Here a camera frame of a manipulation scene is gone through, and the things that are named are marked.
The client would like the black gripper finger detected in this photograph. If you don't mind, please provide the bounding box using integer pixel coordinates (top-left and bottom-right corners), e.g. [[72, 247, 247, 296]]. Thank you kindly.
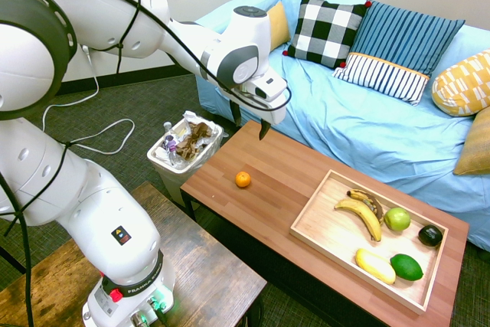
[[230, 100, 243, 128], [258, 119, 272, 142]]

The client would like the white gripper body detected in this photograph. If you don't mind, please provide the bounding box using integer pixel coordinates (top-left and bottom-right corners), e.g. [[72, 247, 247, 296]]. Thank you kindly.
[[219, 69, 290, 126]]

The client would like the orange tangerine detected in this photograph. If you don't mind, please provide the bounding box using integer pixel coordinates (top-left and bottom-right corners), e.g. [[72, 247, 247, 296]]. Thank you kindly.
[[234, 171, 253, 189]]

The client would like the light wooden tray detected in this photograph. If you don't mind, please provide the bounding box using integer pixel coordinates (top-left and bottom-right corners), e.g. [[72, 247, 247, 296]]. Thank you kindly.
[[289, 168, 449, 316]]

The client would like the white crumpled paper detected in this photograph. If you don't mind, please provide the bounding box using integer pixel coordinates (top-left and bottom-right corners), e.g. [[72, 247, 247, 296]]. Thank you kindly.
[[181, 110, 208, 133]]

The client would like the reddish wooden coffee table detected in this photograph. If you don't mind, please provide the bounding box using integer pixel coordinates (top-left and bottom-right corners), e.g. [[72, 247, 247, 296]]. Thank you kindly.
[[179, 119, 470, 327]]

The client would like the brown crumpled paper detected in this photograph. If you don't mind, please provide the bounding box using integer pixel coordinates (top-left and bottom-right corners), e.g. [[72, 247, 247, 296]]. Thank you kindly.
[[175, 121, 214, 162]]

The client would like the clear plastic bottle purple label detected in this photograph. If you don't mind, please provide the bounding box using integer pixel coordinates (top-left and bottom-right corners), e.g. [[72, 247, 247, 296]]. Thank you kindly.
[[162, 121, 178, 152], [167, 146, 185, 168]]

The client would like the plain mustard pillow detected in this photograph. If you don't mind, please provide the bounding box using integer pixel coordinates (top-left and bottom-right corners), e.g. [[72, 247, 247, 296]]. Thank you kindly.
[[266, 0, 292, 51]]

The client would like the white plastic trash bin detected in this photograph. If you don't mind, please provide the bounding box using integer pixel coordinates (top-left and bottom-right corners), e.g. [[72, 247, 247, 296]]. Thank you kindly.
[[147, 117, 224, 208]]

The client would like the black white checkered pillow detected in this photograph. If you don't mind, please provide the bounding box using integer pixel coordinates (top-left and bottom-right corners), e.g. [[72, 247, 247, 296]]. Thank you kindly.
[[282, 0, 374, 70]]

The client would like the light blue covered sofa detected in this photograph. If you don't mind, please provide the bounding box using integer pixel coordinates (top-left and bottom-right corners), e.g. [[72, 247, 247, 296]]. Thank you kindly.
[[194, 0, 490, 251]]

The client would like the white navy striped pillow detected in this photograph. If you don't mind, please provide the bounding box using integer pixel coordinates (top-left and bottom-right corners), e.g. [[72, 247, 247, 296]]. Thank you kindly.
[[332, 52, 431, 107]]

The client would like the brown spotted banana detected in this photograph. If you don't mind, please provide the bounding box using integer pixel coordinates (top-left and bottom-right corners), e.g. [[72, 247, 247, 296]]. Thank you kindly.
[[346, 188, 385, 226]]

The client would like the yellow banana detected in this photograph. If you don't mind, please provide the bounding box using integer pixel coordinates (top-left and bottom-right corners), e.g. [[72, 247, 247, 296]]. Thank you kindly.
[[334, 198, 384, 243]]

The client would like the rustic dark wood table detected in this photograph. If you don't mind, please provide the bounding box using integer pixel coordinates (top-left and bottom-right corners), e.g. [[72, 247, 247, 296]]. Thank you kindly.
[[0, 181, 268, 327]]

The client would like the green apple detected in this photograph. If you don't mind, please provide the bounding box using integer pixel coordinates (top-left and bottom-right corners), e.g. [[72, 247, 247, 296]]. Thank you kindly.
[[384, 207, 412, 233]]

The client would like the blue striped pillow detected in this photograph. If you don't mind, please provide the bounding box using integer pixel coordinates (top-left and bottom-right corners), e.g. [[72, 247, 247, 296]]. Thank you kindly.
[[350, 0, 467, 77]]

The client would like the yellow oblong fruit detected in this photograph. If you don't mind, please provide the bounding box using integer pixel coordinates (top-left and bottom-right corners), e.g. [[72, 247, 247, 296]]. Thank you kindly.
[[354, 247, 397, 286]]

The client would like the yellow patterned bolster pillow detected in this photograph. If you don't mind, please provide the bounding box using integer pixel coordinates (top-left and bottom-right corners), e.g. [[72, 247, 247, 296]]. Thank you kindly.
[[431, 49, 490, 118]]

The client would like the dark avocado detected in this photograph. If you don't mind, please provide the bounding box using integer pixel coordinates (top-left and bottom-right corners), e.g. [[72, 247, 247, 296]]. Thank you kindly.
[[416, 224, 444, 248]]

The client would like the green oval fruit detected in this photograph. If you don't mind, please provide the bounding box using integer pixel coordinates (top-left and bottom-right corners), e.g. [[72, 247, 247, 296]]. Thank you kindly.
[[390, 253, 425, 282]]

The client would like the mustard striped pillow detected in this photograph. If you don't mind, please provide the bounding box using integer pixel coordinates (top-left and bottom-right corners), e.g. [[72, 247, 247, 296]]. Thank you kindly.
[[452, 106, 490, 177]]

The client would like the white cable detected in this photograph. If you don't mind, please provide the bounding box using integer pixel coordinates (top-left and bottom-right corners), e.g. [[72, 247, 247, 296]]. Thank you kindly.
[[41, 44, 136, 156]]

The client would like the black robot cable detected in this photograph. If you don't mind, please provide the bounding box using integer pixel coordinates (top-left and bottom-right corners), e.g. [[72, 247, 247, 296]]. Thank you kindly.
[[0, 0, 293, 327]]

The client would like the black camera stand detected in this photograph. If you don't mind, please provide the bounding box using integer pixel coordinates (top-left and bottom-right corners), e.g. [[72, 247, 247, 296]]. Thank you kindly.
[[0, 245, 27, 275]]

